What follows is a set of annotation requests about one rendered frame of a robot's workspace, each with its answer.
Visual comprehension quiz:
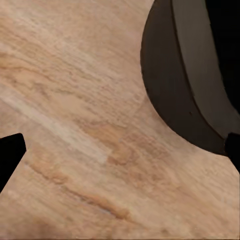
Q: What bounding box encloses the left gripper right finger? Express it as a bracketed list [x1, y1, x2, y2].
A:
[224, 132, 240, 173]

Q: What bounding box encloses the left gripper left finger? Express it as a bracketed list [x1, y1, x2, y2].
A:
[0, 133, 27, 193]

